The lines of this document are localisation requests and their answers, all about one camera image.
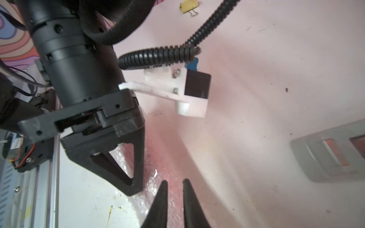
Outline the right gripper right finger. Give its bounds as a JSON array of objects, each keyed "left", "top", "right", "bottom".
[{"left": 183, "top": 179, "right": 211, "bottom": 228}]

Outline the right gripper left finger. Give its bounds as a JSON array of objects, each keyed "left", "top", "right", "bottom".
[{"left": 141, "top": 180, "right": 168, "bottom": 228}]

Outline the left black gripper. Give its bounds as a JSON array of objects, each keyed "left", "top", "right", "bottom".
[{"left": 18, "top": 89, "right": 145, "bottom": 196}]

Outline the bubble wrap sheet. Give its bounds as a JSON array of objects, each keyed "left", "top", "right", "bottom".
[{"left": 109, "top": 113, "right": 229, "bottom": 228}]

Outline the grey tape dispenser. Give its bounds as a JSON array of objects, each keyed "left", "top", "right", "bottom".
[{"left": 290, "top": 120, "right": 365, "bottom": 183}]

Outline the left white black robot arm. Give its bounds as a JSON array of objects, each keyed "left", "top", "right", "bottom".
[{"left": 1, "top": 1, "right": 154, "bottom": 196}]

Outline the yellow binder clip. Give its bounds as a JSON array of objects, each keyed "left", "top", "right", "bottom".
[{"left": 179, "top": 0, "right": 199, "bottom": 17}]

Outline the aluminium front rail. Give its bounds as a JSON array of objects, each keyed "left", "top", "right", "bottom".
[{"left": 1, "top": 136, "right": 60, "bottom": 228}]

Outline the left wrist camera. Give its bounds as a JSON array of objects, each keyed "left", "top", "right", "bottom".
[{"left": 118, "top": 57, "right": 212, "bottom": 118}]

